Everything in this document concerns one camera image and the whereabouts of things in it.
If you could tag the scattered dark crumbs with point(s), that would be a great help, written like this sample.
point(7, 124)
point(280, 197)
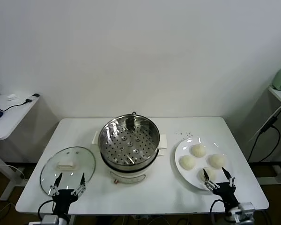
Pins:
point(189, 134)

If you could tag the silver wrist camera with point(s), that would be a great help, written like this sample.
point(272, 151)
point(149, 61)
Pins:
point(244, 211)
point(49, 220)

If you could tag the stainless steel steamer basket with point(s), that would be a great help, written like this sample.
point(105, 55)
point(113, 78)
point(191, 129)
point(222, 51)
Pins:
point(131, 145)

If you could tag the white electric steamer base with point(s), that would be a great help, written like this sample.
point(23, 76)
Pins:
point(126, 174)

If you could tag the round glass pot lid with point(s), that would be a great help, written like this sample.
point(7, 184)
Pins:
point(66, 164)

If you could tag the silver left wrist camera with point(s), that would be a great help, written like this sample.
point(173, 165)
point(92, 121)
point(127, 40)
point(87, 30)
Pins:
point(49, 220)

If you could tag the white steamed baozi bun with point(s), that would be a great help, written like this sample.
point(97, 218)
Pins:
point(198, 150)
point(210, 175)
point(217, 160)
point(188, 162)

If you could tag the small white object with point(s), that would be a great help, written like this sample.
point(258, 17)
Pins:
point(12, 96)

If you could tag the small grey black device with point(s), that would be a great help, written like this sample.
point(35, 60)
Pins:
point(35, 95)

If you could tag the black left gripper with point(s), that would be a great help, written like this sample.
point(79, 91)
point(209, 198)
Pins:
point(63, 199)

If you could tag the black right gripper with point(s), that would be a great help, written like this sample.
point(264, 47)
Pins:
point(226, 193)

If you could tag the round white plate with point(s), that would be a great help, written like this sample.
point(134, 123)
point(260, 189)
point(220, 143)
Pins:
point(185, 175)

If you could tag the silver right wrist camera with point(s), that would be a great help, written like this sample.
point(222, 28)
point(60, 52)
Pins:
point(244, 211)

